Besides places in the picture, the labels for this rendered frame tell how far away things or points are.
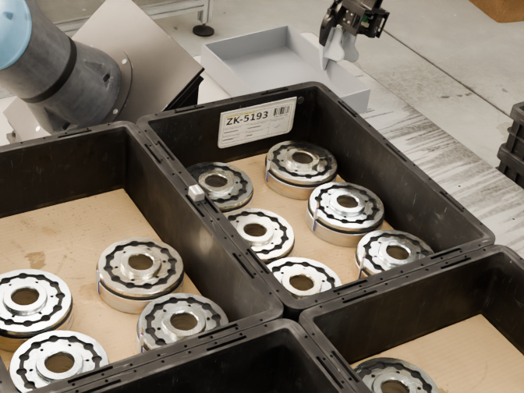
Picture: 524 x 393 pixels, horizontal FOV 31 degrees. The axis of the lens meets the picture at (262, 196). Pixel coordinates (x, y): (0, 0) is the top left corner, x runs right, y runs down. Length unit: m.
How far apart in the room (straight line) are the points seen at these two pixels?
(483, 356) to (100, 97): 0.66
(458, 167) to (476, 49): 2.07
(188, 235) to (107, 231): 0.13
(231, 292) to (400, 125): 0.78
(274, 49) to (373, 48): 1.69
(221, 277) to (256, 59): 0.85
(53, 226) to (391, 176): 0.45
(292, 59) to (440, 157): 0.38
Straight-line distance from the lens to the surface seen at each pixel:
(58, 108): 1.39
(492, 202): 1.61
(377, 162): 1.27
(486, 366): 1.12
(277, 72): 1.82
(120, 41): 1.48
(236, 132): 1.32
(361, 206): 1.24
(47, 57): 1.35
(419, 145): 1.71
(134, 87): 1.41
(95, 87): 1.39
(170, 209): 1.15
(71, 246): 1.19
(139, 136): 1.21
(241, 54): 1.86
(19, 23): 1.31
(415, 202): 1.23
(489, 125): 3.23
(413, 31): 3.75
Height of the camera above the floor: 1.60
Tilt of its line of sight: 37 degrees down
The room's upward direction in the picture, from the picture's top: 8 degrees clockwise
